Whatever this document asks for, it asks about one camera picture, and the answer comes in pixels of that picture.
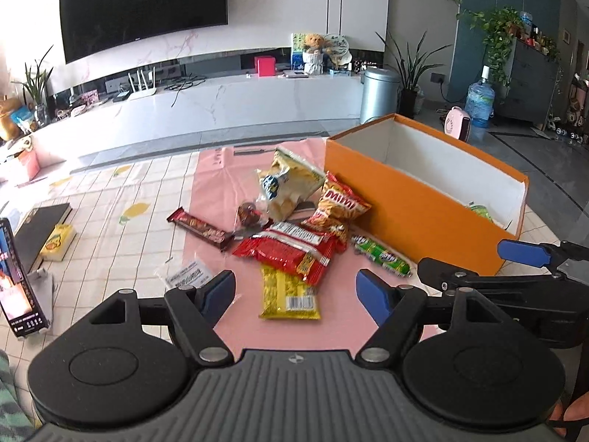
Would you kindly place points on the grey cabinet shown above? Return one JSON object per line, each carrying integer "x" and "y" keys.
{"x": 529, "y": 83}

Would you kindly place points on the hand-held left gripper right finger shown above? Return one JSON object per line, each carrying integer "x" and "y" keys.
{"x": 372, "y": 297}

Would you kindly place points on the orange snack sticks bag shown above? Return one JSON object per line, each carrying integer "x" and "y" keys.
{"x": 338, "y": 205}

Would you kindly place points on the wall socket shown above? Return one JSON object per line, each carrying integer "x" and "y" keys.
{"x": 437, "y": 78}

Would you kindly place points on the white marble tv console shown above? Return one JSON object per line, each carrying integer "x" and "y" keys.
{"x": 230, "y": 101}

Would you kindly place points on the white round hand fan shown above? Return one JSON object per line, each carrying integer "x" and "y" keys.
{"x": 338, "y": 46}

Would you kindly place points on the yellow snack packet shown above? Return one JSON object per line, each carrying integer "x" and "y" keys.
{"x": 287, "y": 292}

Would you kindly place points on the green striped candy packet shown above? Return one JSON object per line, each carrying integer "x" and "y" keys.
{"x": 379, "y": 254}

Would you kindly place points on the brown chocolate bar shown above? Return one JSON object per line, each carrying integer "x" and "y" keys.
{"x": 200, "y": 229}

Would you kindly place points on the white router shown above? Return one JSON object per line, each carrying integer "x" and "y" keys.
{"x": 142, "y": 92}

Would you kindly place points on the small potted plant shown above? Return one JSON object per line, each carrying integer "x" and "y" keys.
{"x": 36, "y": 87}

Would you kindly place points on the green patterned cloth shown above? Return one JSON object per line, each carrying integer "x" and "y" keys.
{"x": 11, "y": 405}

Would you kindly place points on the teddy bear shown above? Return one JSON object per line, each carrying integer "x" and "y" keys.
{"x": 314, "y": 48}

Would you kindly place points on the orange cardboard box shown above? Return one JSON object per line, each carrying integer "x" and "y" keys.
{"x": 414, "y": 202}

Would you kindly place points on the pink heater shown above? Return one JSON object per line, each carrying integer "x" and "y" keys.
{"x": 458, "y": 124}

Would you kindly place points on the pink patterned card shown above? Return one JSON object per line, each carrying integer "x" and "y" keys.
{"x": 89, "y": 96}

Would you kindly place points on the small yellow box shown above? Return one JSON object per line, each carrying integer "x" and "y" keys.
{"x": 57, "y": 241}

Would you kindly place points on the white cabinet doors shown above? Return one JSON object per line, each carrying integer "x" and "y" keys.
{"x": 356, "y": 0}

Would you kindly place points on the pale yellow chips bag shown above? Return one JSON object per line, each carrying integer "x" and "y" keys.
{"x": 294, "y": 179}

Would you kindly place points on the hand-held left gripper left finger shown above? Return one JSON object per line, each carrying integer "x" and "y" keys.
{"x": 220, "y": 292}

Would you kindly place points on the black book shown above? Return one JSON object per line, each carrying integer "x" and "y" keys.
{"x": 39, "y": 230}

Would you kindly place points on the person's foot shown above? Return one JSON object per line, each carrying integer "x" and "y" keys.
{"x": 573, "y": 416}

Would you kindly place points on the pink carton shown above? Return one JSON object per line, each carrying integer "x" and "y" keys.
{"x": 23, "y": 165}

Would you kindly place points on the trailing green pothos plant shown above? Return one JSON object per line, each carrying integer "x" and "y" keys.
{"x": 497, "y": 32}

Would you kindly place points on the red box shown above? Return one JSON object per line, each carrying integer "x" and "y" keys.
{"x": 264, "y": 66}

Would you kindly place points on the silver trash can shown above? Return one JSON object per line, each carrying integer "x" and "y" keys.
{"x": 378, "y": 96}

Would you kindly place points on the black product box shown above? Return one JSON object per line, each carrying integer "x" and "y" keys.
{"x": 16, "y": 281}

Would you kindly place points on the black television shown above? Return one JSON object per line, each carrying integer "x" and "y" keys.
{"x": 138, "y": 4}

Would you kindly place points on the clear-wrapped brown snack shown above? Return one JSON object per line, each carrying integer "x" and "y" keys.
{"x": 248, "y": 214}

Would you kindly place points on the gold ornament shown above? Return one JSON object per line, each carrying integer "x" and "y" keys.
{"x": 7, "y": 119}

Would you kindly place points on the red noodle packet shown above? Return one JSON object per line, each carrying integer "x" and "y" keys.
{"x": 280, "y": 239}
{"x": 317, "y": 269}

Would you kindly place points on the clear labelled snack packet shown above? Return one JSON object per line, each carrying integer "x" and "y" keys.
{"x": 186, "y": 276}

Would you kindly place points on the white kitchen scale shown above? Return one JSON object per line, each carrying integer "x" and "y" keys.
{"x": 294, "y": 73}

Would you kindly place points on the long-leaved potted plant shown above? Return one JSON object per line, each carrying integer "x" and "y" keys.
{"x": 407, "y": 96}

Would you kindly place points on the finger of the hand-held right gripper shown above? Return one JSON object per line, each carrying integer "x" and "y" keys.
{"x": 441, "y": 272}
{"x": 524, "y": 252}

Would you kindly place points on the blue water bottle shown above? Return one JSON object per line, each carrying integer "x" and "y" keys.
{"x": 481, "y": 101}

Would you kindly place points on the light green snack bag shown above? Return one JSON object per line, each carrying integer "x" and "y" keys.
{"x": 481, "y": 212}

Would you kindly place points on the pink plastic sheet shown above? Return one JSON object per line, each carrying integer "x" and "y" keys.
{"x": 221, "y": 184}

